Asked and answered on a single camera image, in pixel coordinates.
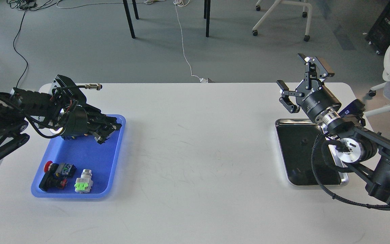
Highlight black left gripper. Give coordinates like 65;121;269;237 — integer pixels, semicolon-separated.
60;106;122;145

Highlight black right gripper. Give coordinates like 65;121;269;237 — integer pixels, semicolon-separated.
276;54;342;123

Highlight small black gear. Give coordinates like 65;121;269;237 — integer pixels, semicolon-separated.
300;138;308;147

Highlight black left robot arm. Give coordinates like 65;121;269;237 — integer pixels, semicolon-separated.
0;75;122;160

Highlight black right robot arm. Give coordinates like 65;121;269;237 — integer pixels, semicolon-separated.
276;54;390;211

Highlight blue plastic tray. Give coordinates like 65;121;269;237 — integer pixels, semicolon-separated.
31;115;126;199

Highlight silver metal tray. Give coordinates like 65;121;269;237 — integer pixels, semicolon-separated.
275;119;349;186

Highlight white chair base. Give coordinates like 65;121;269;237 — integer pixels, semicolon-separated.
252;0;313;42

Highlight blue black connector block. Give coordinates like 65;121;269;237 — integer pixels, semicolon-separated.
56;164;77;178

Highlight red emergency stop button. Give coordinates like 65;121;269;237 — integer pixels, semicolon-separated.
39;161;67;191

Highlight black cabinet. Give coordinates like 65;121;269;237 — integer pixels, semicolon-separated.
365;1;390;55

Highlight black table legs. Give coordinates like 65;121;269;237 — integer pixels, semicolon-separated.
123;0;212;39

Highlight green and grey switch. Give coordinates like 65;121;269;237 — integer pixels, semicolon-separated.
74;169;93;194

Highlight black floor cable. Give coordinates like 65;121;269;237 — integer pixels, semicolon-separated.
7;0;57;88

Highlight white floor cable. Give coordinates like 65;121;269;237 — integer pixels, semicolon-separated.
173;0;208;84

